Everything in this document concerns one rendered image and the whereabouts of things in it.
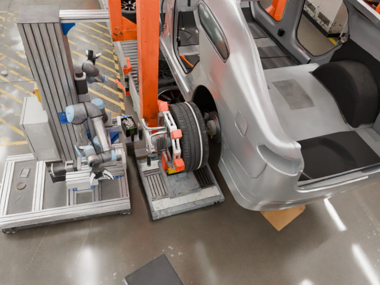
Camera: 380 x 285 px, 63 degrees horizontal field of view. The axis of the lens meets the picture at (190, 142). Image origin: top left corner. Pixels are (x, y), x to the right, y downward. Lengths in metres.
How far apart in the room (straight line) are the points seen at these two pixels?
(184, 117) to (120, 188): 1.14
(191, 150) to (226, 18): 1.13
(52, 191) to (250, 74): 2.31
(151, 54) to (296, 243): 2.44
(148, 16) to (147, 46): 0.27
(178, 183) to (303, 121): 1.47
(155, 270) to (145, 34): 2.00
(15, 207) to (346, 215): 3.58
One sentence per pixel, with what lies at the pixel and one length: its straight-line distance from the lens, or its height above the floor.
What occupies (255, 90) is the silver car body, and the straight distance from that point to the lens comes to 2.26.
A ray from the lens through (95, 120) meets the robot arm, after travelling 2.44.
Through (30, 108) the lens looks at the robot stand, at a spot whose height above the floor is 1.23.
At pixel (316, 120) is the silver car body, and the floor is 0.96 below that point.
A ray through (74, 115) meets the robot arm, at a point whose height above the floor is 1.43.
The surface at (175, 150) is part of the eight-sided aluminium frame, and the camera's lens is 2.71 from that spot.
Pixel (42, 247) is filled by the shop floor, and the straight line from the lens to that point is 3.48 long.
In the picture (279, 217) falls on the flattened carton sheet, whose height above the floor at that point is 0.01.
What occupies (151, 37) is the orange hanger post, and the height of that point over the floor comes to 1.66.
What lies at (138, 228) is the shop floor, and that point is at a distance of 3.39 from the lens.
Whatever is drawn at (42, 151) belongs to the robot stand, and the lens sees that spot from 2.96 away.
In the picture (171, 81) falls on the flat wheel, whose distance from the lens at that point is 4.23.
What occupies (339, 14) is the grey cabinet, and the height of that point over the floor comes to 0.51.
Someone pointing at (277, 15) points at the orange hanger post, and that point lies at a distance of 5.90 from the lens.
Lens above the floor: 3.03
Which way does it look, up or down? 47 degrees down
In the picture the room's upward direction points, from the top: 8 degrees clockwise
